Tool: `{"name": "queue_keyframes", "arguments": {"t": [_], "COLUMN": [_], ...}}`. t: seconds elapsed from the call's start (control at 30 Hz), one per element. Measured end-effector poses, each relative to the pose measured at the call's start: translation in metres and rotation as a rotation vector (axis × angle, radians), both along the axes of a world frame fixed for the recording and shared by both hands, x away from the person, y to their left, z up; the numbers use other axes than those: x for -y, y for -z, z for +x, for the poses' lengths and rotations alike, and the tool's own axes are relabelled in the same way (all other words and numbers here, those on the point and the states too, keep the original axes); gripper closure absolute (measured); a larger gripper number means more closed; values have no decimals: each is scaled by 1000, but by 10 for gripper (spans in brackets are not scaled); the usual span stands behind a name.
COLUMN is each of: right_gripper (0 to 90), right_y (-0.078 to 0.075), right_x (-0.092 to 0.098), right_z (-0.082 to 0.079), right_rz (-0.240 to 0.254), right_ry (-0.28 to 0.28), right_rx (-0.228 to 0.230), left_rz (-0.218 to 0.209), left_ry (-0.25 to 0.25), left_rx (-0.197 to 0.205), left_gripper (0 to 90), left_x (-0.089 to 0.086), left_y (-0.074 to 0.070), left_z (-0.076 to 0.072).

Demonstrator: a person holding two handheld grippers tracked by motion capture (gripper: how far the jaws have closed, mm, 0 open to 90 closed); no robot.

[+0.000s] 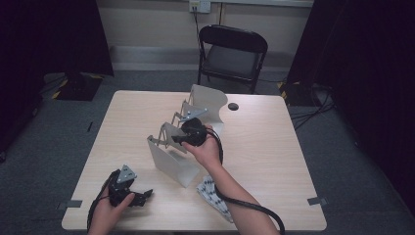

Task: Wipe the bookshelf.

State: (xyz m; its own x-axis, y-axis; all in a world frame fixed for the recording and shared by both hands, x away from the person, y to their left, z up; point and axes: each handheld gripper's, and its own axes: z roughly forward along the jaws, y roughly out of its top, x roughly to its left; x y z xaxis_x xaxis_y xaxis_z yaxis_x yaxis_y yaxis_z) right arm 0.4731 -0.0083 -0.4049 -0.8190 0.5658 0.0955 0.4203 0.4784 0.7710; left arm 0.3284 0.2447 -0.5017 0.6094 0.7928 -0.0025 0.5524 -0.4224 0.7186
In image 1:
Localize black wall socket cable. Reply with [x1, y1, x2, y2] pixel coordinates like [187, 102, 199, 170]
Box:
[193, 6, 203, 50]

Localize white wall cable duct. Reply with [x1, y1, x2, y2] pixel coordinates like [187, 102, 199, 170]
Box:
[209, 0, 314, 8]

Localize expandable grey metal bookend rack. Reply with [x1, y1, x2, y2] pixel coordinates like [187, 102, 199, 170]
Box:
[146, 83, 229, 189]

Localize hand-held gripper black cable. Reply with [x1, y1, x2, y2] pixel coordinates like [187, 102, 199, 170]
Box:
[205, 128, 287, 235]
[86, 169, 120, 231]

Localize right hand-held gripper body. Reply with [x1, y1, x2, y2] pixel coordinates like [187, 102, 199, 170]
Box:
[178, 107, 208, 148]

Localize person's left hand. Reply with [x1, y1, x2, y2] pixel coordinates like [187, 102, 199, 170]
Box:
[87, 193, 135, 234]

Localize black curtain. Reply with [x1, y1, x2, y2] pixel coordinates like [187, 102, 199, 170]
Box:
[287, 0, 415, 216]
[0, 0, 115, 155]

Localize black floor cables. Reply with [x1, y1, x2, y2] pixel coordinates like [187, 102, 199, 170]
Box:
[288, 82, 337, 131]

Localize white black patterned socks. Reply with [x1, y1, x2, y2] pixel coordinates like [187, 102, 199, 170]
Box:
[195, 174, 234, 224]

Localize grey tape strip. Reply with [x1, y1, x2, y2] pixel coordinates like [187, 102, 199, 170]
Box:
[57, 199, 83, 211]
[306, 197, 328, 207]

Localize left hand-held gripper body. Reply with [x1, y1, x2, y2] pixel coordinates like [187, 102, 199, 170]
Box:
[108, 164, 145, 209]

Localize black stand base striped tape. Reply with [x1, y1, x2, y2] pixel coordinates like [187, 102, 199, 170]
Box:
[52, 71, 105, 102]
[277, 80, 314, 107]

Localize white wall socket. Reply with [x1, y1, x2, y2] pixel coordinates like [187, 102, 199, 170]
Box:
[189, 0, 211, 14]

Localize right hand-held gripper black cable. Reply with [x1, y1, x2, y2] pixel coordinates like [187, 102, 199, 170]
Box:
[205, 128, 287, 235]

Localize person's right hand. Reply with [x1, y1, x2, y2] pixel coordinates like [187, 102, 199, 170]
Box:
[182, 125, 223, 171]

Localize black folding chair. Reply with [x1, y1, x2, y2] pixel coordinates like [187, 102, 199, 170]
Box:
[196, 23, 269, 95]

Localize left hand-held gripper black cable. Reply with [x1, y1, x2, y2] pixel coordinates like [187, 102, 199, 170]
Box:
[86, 169, 120, 231]

